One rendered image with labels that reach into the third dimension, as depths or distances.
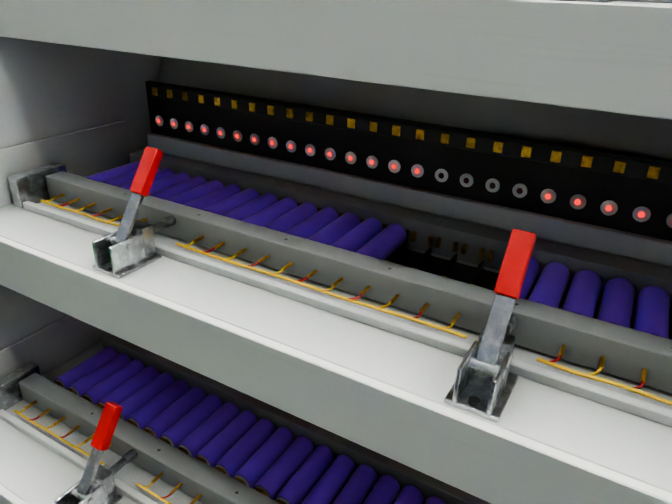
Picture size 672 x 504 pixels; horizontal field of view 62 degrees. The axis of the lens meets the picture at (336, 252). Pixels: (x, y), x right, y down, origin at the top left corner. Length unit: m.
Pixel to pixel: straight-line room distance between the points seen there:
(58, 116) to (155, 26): 0.22
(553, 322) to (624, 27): 0.15
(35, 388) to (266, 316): 0.31
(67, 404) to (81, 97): 0.29
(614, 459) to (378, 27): 0.24
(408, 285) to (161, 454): 0.26
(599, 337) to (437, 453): 0.11
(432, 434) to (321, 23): 0.23
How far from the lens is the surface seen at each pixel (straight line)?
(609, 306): 0.38
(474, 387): 0.31
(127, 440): 0.53
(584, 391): 0.33
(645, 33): 0.29
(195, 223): 0.45
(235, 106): 0.55
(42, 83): 0.60
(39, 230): 0.52
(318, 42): 0.34
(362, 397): 0.32
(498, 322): 0.30
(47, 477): 0.56
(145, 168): 0.43
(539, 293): 0.38
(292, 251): 0.39
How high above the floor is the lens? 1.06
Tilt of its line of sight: 8 degrees down
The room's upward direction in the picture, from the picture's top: 12 degrees clockwise
